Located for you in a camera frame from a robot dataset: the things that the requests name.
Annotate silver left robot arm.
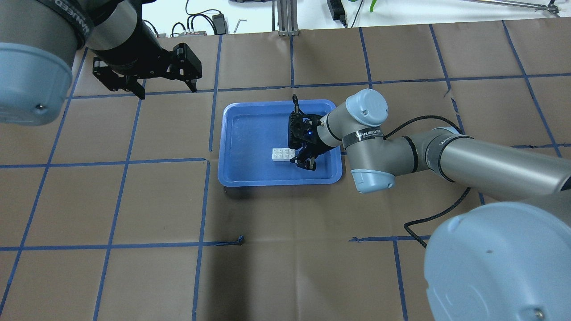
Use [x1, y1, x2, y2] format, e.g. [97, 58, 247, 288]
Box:
[1, 0, 202, 127]

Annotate blue plastic tray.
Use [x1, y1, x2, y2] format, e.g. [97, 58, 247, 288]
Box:
[218, 100, 343, 187]

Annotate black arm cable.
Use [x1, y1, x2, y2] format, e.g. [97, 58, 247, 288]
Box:
[385, 115, 472, 248]

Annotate white long building block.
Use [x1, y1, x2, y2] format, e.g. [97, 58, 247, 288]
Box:
[271, 148, 296, 162]

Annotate aluminium frame post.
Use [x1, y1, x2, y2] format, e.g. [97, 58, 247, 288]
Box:
[273, 0, 299, 37]

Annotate black power adapter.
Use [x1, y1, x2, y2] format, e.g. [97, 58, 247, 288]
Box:
[212, 13, 228, 35]

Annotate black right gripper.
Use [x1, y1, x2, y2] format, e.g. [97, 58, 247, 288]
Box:
[287, 111, 323, 171]

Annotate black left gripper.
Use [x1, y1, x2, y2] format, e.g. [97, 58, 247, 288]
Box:
[92, 43, 203, 100]

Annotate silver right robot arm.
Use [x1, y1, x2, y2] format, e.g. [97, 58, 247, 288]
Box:
[288, 89, 571, 321]

